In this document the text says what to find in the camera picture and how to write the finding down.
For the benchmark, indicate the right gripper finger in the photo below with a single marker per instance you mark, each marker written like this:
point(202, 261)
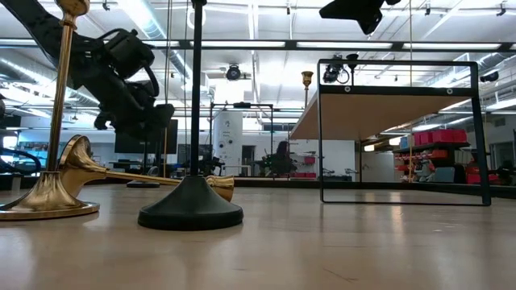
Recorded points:
point(359, 10)

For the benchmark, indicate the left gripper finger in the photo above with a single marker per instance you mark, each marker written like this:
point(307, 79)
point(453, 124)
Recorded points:
point(149, 121)

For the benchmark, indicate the gold candlestick holder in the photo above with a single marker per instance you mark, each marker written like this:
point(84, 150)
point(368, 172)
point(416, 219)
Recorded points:
point(307, 76)
point(48, 197)
point(80, 161)

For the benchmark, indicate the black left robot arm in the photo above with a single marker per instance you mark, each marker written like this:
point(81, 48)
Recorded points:
point(88, 60)

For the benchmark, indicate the black tv screen on stand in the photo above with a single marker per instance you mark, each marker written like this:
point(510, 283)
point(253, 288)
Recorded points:
point(169, 145)

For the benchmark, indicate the black overhead beam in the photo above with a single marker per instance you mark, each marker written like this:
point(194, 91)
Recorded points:
point(290, 44)

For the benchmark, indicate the white column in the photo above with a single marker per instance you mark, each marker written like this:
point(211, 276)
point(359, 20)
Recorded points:
point(227, 137)

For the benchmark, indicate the person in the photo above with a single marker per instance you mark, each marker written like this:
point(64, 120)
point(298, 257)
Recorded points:
point(282, 155)

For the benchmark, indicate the shelf with red bins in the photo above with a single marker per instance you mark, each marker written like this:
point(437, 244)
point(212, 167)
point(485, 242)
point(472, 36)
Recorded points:
point(439, 136)

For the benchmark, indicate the black ceiling camera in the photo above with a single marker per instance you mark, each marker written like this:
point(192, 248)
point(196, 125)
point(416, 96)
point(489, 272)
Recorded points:
point(233, 73)
point(331, 73)
point(489, 76)

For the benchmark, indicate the black metal frame stand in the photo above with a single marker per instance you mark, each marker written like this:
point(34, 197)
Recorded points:
point(242, 104)

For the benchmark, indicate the wooden shelf riser black frame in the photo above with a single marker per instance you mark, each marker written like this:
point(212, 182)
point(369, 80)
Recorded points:
point(363, 117)

